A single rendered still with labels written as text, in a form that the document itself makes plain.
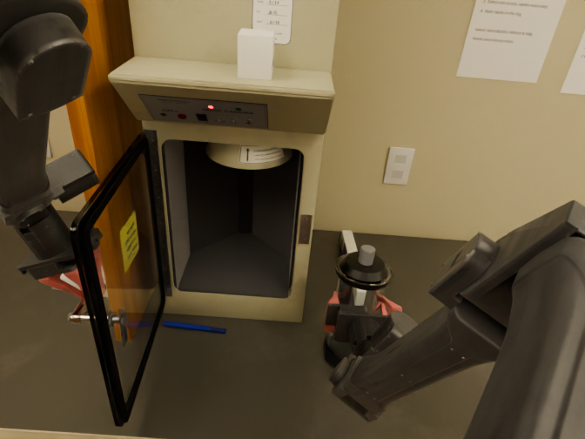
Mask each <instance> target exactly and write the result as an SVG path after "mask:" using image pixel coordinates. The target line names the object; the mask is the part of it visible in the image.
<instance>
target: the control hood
mask: <svg viewBox="0 0 585 439"><path fill-rule="evenodd" d="M237 69H238V65H237V64H221V63H211V62H199V61H189V60H178V59H168V58H156V57H136V56H135V57H133V58H132V59H130V60H129V61H127V62H126V63H124V64H122V65H121V66H119V67H118V68H117V69H116V70H114V71H112V72H111V73H110V74H109V75H108V79H109V80H110V82H111V84H112V85H113V86H114V88H115V89H116V91H117V92H118V94H119V95H120V97H121V98H122V99H123V100H124V102H125V103H126V105H127V106H128V108H129V109H130V110H131V112H132V114H133V115H134V116H135V118H136V119H137V120H145V121H156V122H167V123H179V124H189V125H208V124H196V123H185V122H174V121H163V120H153V118H152V116H151V114H150V113H149V112H148V110H147V109H146V107H145V105H144V103H143V102H142V100H141V98H140V97H139V95H138V94H145V95H157V96H167V97H179V98H200V99H210V100H222V101H232V102H244V103H254V104H266V105H267V113H268V129H262V128H251V127H240V126H229V125H211V126H222V127H233V128H245V129H255V130H267V131H278V132H299V133H311V134H321V135H323V134H324V133H326V128H327V124H328V120H329V117H330V113H331V110H332V107H333V101H334V97H335V91H334V87H333V79H332V74H330V72H327V71H307V70H296V69H285V68H274V67H273V73H272V80H263V79H251V78H238V77H237Z"/></svg>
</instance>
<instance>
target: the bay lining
mask: <svg viewBox="0 0 585 439"><path fill-rule="evenodd" d="M207 144H208V142H200V141H190V140H178V139H167V140H166V141H165V142H164V143H163V144H162V159H163V168H164V178H165V196H166V205H167V215H168V225H169V234H170V244H171V262H172V271H173V281H174V286H175V288H178V284H179V282H180V279H181V276H182V274H183V272H184V269H185V265H186V262H187V260H188V258H189V255H190V253H192V252H194V251H196V250H199V249H200V248H202V247H206V246H208V245H211V244H212V243H214V242H217V241H219V240H222V239H224V238H226V237H229V236H231V235H233V234H235V233H252V234H254V235H255V236H257V237H258V238H259V239H261V240H263V241H264V242H265V243H266V244H267V245H269V246H270V247H272V248H273V249H275V250H276V251H278V252H279V253H281V254H282V255H284V256H285V257H286V258H287V259H289V260H290V275H289V288H290V287H291V286H292V281H293V262H294V254H295V244H296V235H297V225H298V217H299V199H300V189H301V180H302V171H303V162H304V155H303V153H302V152H301V151H299V150H297V149H292V157H291V158H290V159H289V160H288V161H287V162H285V163H284V164H282V165H279V166H275V167H272V168H267V169H259V170H246V169H238V168H232V167H229V166H225V165H221V164H219V163H217V162H215V161H213V160H212V159H210V158H209V157H208V156H207V154H206V152H205V148H206V146H207Z"/></svg>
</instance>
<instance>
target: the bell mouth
mask: <svg viewBox="0 0 585 439"><path fill-rule="evenodd" d="M205 152H206V154H207V156H208V157H209V158H210V159H212V160H213V161H215V162H217V163H219V164H221V165H225V166H229V167H232V168H238V169H246V170H259V169H267V168H272V167H275V166H279V165H282V164H284V163H285V162H287V161H288V160H289V159H290V158H291V157H292V155H293V151H292V149H290V148H278V147H267V146H256V145H235V144H223V143H212V142H208V144H207V146H206V148H205Z"/></svg>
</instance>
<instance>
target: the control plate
mask: <svg viewBox="0 0 585 439"><path fill-rule="evenodd" d="M138 95H139V97H140V98H141V100H142V102H143V103H144V105H145V107H146V109H147V110H148V112H149V113H150V114H151V116H152V118H153V120H163V121H174V122H185V123H196V124H208V125H229V126H240V127H251V128H262V129H268V113H267V105H266V104H254V103H244V102H232V101H222V100H210V99H200V98H179V97H167V96H157V95H145V94H138ZM208 105H213V106H214V108H213V109H210V108H208V107H207V106H208ZM236 107H239V108H241V109H242V110H241V111H236V110H235V108H236ZM160 113H165V114H167V116H162V115H160ZM196 113H197V114H205V115H206V116H207V119H208V121H198V118H197V116H196ZM178 114H185V115H186V119H181V118H178ZM217 117H220V118H222V119H220V121H218V120H217ZM232 118H236V119H237V121H235V123H233V122H232ZM247 119H250V120H251V121H252V122H250V124H247V122H246V120H247Z"/></svg>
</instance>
